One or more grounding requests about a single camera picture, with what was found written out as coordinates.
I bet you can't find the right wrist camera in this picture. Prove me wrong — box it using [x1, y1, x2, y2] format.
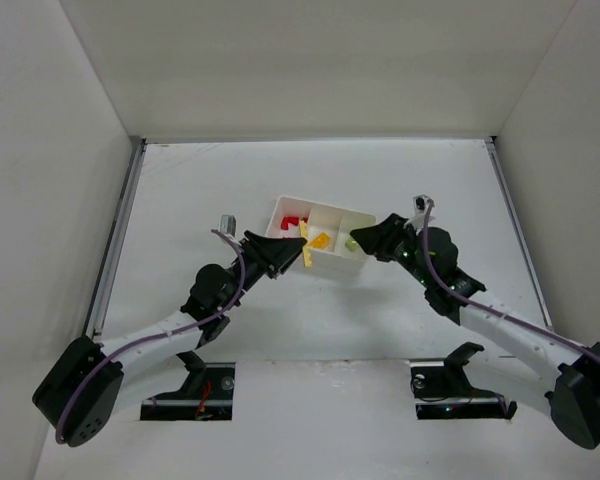
[410, 194, 435, 221]

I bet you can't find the yellow curved lego brick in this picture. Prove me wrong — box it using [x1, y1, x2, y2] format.
[309, 232, 331, 250]

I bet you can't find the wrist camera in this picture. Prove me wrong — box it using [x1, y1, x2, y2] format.
[410, 194, 435, 221]
[218, 214, 237, 236]

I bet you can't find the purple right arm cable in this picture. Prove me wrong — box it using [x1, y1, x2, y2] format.
[419, 198, 600, 446]

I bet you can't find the light green square lego brick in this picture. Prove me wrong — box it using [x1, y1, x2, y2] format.
[345, 237, 361, 252]

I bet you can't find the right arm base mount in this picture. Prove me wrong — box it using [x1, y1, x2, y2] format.
[410, 342, 518, 421]

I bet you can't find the red arch lego brick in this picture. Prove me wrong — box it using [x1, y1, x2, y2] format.
[280, 216, 302, 231]

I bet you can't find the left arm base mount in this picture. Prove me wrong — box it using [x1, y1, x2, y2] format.
[139, 351, 236, 422]

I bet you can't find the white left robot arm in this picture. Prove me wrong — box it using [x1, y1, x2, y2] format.
[32, 231, 306, 448]

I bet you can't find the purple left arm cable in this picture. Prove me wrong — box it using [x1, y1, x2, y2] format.
[54, 227, 246, 445]

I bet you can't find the white three-compartment container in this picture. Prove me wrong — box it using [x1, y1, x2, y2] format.
[265, 196, 376, 275]

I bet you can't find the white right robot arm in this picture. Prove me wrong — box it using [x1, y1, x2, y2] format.
[351, 214, 600, 450]

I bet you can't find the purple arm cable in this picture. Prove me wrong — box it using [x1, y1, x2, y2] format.
[54, 227, 246, 445]
[419, 198, 600, 446]

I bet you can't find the yellow long lego plate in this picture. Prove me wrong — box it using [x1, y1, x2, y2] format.
[299, 220, 313, 268]

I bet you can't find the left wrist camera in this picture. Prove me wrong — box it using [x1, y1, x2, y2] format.
[218, 214, 237, 236]

